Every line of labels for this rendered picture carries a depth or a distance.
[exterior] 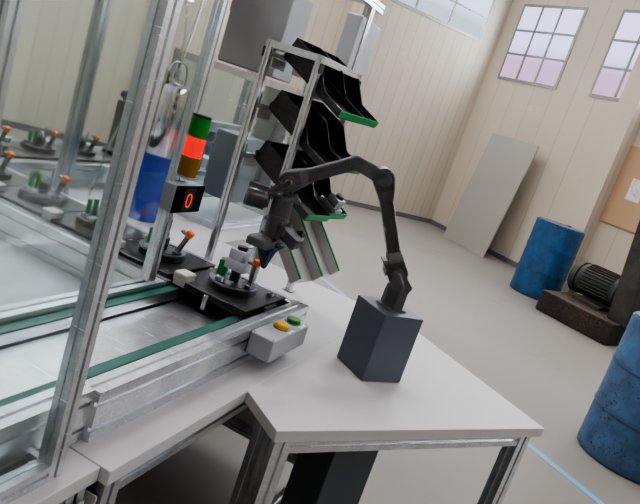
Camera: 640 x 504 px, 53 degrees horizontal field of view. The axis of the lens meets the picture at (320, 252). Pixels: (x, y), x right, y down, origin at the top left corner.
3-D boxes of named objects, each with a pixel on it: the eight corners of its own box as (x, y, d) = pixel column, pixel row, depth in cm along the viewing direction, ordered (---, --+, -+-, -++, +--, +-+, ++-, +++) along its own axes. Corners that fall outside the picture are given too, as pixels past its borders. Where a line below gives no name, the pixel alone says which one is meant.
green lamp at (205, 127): (210, 140, 162) (215, 121, 160) (199, 139, 157) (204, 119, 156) (194, 134, 163) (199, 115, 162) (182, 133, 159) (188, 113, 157)
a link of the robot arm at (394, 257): (390, 164, 175) (367, 168, 176) (394, 167, 168) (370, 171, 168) (405, 275, 183) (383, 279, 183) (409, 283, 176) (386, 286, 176)
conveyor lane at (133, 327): (274, 330, 192) (284, 300, 190) (61, 427, 115) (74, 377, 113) (197, 293, 201) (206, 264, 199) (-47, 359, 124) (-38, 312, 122)
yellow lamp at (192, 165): (199, 178, 164) (205, 160, 163) (188, 178, 159) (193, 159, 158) (184, 172, 165) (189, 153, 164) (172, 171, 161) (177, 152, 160)
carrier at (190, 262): (213, 271, 198) (224, 233, 195) (166, 281, 176) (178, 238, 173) (152, 242, 206) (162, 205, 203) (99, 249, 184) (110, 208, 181)
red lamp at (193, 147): (205, 159, 163) (210, 141, 162) (193, 158, 158) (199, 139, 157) (189, 153, 164) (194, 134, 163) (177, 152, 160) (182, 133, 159)
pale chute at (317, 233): (330, 275, 222) (340, 270, 220) (309, 277, 211) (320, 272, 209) (303, 201, 228) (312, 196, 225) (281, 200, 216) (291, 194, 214)
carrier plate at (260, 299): (284, 303, 190) (286, 297, 189) (243, 318, 168) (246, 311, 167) (217, 272, 198) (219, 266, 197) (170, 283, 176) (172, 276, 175)
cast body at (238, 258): (249, 272, 182) (256, 250, 180) (242, 274, 178) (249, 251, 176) (225, 261, 185) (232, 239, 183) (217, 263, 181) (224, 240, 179)
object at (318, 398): (540, 437, 187) (544, 428, 186) (273, 442, 138) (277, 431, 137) (402, 328, 244) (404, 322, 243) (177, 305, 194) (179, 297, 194)
